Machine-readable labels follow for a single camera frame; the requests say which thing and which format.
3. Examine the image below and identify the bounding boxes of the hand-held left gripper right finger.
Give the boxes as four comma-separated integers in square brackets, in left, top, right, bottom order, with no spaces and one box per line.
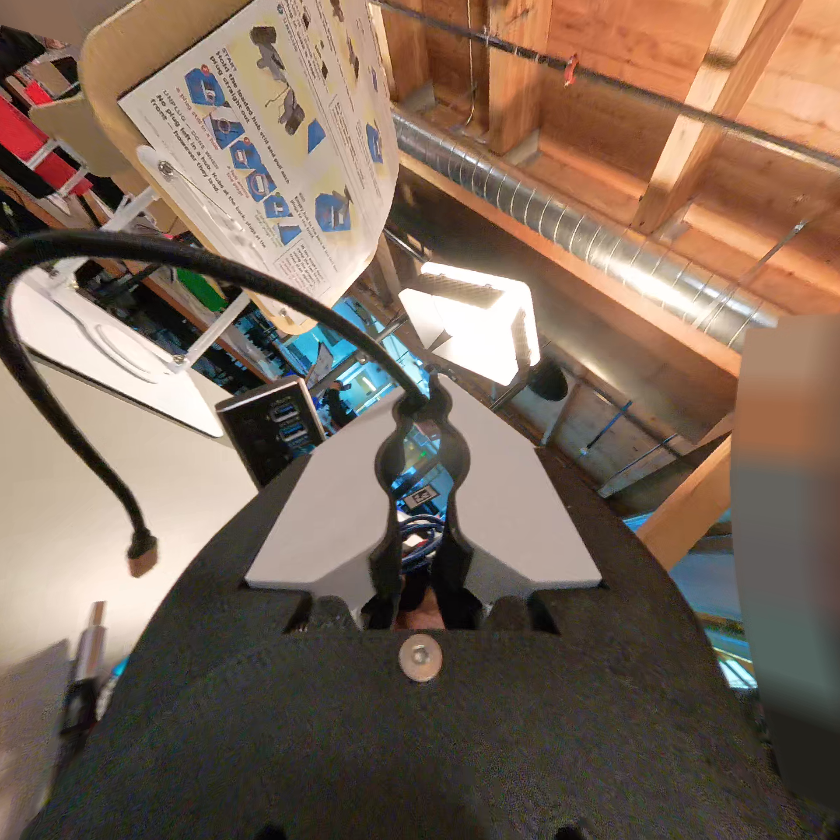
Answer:
[435,373,602,606]

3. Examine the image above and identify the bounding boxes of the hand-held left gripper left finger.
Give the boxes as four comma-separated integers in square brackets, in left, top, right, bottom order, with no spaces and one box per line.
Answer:
[245,387,403,624]

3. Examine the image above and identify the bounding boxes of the black usb hub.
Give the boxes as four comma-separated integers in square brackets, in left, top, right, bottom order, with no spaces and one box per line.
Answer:
[215,376,327,488]

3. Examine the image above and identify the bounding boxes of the black cable orange plugs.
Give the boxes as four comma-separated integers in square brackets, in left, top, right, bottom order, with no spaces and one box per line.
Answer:
[0,230,450,580]

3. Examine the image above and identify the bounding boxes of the bright light panel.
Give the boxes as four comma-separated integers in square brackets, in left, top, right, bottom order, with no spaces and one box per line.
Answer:
[397,261,542,388]

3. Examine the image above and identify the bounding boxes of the green box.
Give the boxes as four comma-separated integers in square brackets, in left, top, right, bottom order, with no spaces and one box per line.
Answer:
[176,268,228,313]

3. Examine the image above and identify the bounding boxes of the white document stand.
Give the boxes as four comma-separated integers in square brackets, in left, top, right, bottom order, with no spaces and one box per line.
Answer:
[5,147,253,439]

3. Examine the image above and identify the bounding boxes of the printed instruction sheet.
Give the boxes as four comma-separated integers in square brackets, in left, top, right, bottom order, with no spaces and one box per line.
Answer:
[118,0,401,309]

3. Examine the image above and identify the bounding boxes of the black ceiling pipe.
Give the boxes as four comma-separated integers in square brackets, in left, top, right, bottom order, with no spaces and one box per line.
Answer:
[371,0,840,168]

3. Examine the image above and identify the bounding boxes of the red box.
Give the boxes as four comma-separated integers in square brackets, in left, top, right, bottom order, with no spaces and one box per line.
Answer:
[0,98,93,198]

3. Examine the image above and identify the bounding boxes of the instruction sheet on wooden board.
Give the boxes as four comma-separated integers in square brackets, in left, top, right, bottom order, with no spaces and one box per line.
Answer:
[77,0,403,337]

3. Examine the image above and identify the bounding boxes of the blue braided cable bundle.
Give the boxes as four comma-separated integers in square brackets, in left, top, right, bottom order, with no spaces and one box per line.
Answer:
[395,514,454,573]

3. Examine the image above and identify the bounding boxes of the silver plug cable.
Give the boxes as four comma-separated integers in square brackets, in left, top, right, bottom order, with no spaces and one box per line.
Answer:
[59,600,112,749]

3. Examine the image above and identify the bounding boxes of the metal air duct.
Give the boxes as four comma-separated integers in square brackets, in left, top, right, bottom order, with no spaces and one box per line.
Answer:
[390,108,782,352]

